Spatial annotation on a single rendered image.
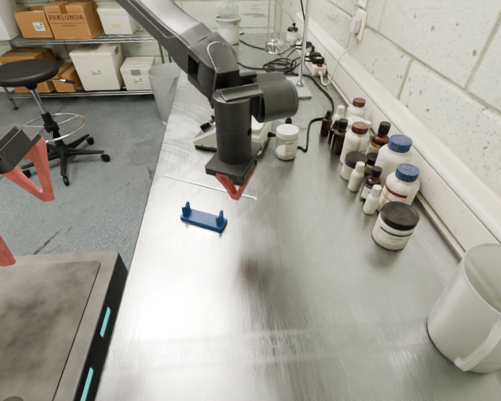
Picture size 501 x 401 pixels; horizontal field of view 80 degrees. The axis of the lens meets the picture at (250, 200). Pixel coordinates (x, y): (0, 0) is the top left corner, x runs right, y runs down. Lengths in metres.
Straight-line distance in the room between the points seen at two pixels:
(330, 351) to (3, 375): 0.85
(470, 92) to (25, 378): 1.23
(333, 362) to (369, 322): 0.09
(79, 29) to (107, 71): 0.35
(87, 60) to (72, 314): 2.40
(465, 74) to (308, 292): 0.53
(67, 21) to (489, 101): 2.85
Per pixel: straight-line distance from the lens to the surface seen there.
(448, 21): 0.85
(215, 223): 0.64
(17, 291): 1.24
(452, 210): 0.72
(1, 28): 3.30
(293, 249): 0.61
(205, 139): 0.86
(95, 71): 3.14
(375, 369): 0.53
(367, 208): 0.70
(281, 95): 0.47
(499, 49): 0.73
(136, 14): 0.59
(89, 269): 1.18
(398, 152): 0.73
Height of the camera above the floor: 1.22
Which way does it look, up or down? 42 degrees down
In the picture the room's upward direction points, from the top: straight up
